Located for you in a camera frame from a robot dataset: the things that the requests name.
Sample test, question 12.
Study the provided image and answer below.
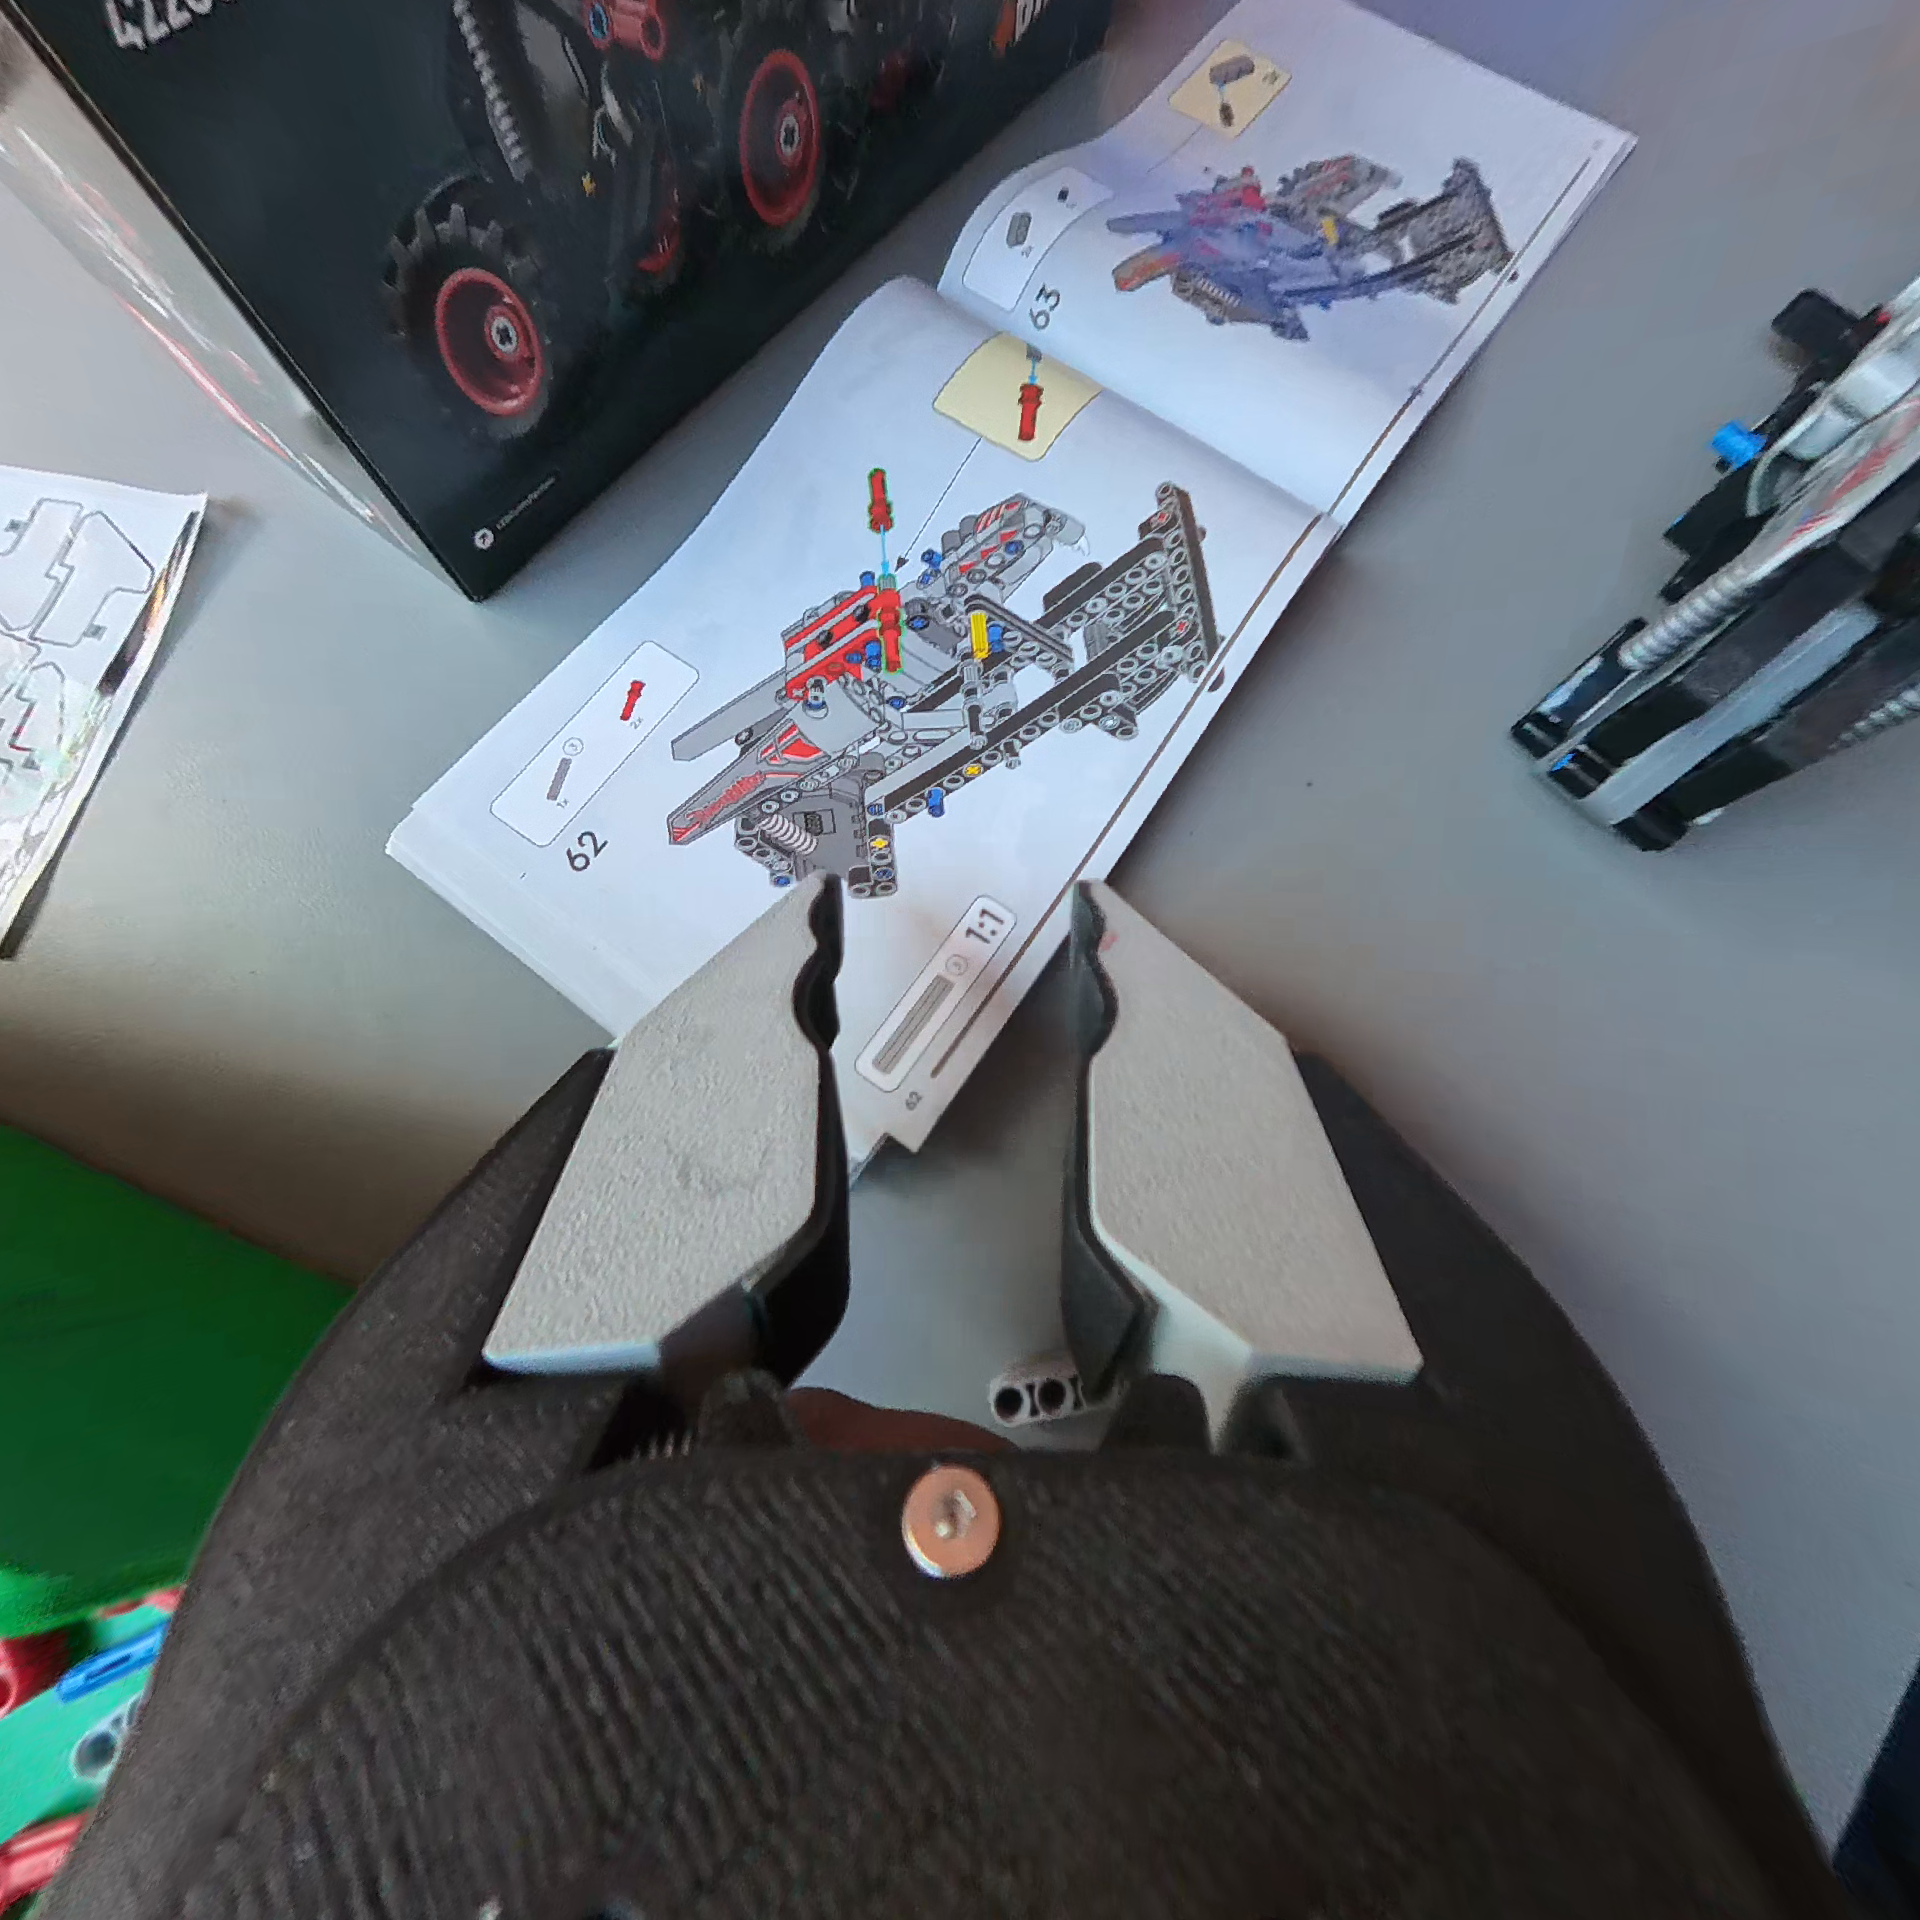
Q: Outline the person's dark clothing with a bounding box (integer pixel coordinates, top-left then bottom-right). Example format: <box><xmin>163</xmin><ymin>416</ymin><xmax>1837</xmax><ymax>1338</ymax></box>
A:
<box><xmin>1820</xmin><ymin>1698</ymin><xmax>1920</xmax><ymax>1920</ymax></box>

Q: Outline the used sticker sheet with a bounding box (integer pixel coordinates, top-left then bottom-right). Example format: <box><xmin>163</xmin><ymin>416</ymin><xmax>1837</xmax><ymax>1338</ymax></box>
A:
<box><xmin>0</xmin><ymin>464</ymin><xmax>212</xmax><ymax>958</ymax></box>

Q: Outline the open instruction booklet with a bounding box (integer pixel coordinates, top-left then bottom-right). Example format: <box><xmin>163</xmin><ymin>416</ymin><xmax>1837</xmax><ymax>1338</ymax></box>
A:
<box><xmin>387</xmin><ymin>0</ymin><xmax>1639</xmax><ymax>1195</ymax></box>

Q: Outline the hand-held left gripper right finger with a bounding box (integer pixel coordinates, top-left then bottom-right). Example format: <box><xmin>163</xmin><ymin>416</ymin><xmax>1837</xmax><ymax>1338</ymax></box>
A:
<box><xmin>1064</xmin><ymin>883</ymin><xmax>1424</xmax><ymax>1453</ymax></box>

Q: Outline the partly built toy truck model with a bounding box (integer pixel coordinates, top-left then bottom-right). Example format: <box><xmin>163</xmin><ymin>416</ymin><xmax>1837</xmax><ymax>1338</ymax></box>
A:
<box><xmin>1506</xmin><ymin>278</ymin><xmax>1920</xmax><ymax>854</ymax></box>

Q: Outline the green plastic bin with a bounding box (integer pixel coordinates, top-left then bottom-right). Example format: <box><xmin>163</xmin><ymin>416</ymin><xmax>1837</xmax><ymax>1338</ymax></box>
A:
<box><xmin>0</xmin><ymin>1125</ymin><xmax>358</xmax><ymax>1920</ymax></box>

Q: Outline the pile of loose brick parts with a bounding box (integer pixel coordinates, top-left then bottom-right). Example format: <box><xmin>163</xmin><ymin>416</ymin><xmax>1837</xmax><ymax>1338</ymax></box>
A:
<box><xmin>0</xmin><ymin>1597</ymin><xmax>183</xmax><ymax>1890</ymax></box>

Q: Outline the black toy truck set box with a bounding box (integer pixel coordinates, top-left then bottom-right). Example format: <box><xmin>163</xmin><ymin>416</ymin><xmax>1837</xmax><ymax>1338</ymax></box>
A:
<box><xmin>0</xmin><ymin>0</ymin><xmax>1116</xmax><ymax>600</ymax></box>

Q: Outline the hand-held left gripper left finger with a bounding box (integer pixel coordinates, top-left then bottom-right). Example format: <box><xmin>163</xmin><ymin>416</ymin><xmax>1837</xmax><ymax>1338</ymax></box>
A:
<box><xmin>481</xmin><ymin>873</ymin><xmax>854</xmax><ymax>1396</ymax></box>

